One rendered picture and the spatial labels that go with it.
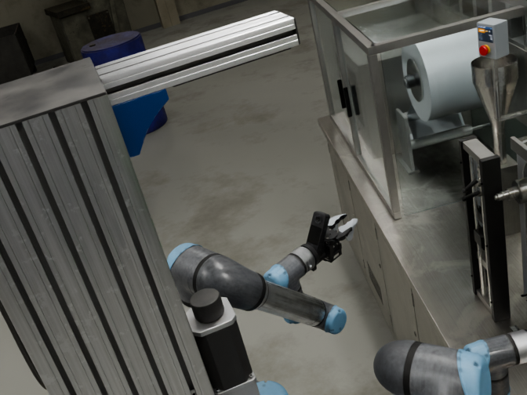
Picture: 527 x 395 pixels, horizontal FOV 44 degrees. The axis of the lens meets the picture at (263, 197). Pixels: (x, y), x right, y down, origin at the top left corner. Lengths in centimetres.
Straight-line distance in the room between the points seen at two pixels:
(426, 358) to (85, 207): 72
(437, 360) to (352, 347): 210
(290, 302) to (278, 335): 193
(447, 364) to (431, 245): 116
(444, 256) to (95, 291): 156
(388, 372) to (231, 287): 41
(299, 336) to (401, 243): 124
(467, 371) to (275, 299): 52
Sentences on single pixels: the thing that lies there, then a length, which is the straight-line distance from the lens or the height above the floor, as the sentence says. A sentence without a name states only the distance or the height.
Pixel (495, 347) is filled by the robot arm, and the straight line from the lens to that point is 166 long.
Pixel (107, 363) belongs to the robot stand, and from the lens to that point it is 113.
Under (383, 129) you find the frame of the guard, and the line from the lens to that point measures 244.
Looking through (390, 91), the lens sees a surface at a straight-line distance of 241.
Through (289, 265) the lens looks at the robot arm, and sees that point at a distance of 185.
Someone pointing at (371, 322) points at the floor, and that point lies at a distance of 355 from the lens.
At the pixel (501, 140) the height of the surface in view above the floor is 126.
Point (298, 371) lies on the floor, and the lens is 336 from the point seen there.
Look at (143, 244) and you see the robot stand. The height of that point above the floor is 178.
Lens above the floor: 227
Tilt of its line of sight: 27 degrees down
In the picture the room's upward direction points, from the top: 15 degrees counter-clockwise
